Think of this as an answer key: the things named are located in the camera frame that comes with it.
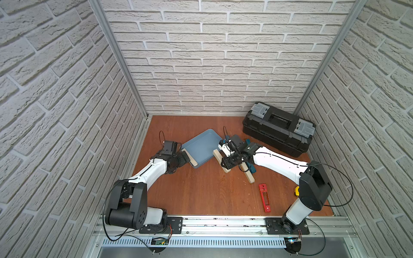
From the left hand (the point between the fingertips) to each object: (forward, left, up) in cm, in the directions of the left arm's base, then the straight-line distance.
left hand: (185, 158), depth 90 cm
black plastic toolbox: (+12, -55, +12) cm, 58 cm away
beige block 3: (-4, -36, -5) cm, 36 cm away
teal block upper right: (+16, -41, -5) cm, 44 cm away
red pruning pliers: (-17, -43, -3) cm, 46 cm away
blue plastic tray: (+12, -9, -6) cm, 17 cm away
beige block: (-2, -5, -3) cm, 6 cm away
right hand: (-5, -23, +4) cm, 24 cm away
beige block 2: (-1, -18, +7) cm, 20 cm away
